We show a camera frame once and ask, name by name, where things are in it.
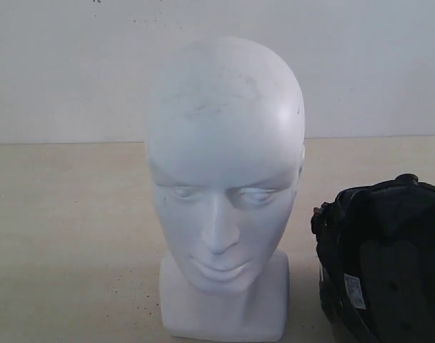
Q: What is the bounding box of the white mannequin head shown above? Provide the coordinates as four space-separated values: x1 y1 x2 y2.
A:
146 36 305 342

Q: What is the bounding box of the black helmet with visor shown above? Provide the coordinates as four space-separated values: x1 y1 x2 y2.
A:
311 174 435 343

